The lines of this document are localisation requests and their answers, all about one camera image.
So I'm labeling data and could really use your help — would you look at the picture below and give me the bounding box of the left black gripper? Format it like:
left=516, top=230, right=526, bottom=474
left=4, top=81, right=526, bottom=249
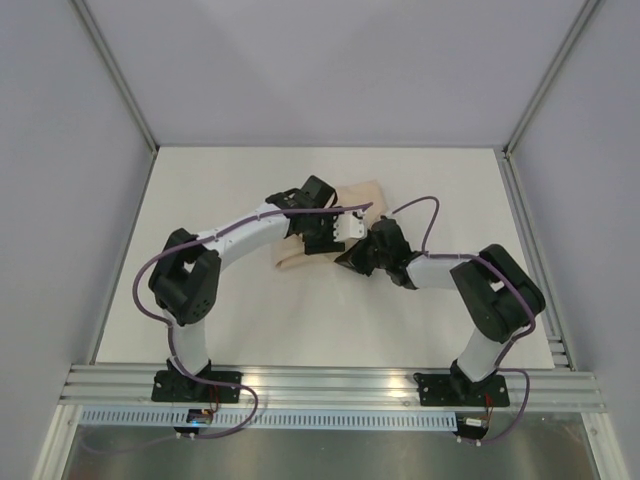
left=302, top=207, right=346, bottom=257

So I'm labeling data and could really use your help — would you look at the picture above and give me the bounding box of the beige cloth drape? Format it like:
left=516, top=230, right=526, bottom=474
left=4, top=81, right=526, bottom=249
left=271, top=180, right=388, bottom=270

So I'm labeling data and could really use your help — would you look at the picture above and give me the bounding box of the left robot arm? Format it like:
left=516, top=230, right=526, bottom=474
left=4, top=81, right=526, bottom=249
left=144, top=175, right=346, bottom=401

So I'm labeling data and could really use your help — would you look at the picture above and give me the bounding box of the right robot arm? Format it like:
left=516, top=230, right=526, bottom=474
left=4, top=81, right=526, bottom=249
left=335, top=218, right=546, bottom=405

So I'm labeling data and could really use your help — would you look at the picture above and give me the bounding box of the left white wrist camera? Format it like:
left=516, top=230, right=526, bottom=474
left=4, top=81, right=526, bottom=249
left=333, top=210, right=367, bottom=242

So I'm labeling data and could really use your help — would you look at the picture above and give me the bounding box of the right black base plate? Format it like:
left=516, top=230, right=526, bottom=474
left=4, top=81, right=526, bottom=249
left=413, top=372, right=510, bottom=407

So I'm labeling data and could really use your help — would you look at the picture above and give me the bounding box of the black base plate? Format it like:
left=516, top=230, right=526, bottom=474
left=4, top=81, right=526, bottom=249
left=151, top=362, right=243, bottom=404
left=413, top=372, right=510, bottom=407

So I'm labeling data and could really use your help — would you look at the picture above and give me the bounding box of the aluminium front rail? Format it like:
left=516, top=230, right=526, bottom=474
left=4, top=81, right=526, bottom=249
left=59, top=363, right=606, bottom=413

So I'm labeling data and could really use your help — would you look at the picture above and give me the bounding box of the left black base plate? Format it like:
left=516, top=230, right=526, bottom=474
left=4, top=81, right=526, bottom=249
left=151, top=362, right=243, bottom=404

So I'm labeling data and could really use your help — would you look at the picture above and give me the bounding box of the white slotted cable duct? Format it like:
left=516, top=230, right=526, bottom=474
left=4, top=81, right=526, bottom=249
left=79, top=406, right=457, bottom=432

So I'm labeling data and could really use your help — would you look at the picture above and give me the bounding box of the left aluminium frame post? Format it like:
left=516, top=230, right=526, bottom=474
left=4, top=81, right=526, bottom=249
left=69, top=0, right=159, bottom=158

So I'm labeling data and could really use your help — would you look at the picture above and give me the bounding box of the aluminium frame post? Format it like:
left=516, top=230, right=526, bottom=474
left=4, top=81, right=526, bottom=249
left=502, top=0, right=605, bottom=160
left=69, top=0, right=159, bottom=158

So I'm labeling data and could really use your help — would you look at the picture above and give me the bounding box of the right aluminium frame post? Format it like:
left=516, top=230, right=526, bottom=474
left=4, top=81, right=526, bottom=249
left=502, top=0, right=605, bottom=160

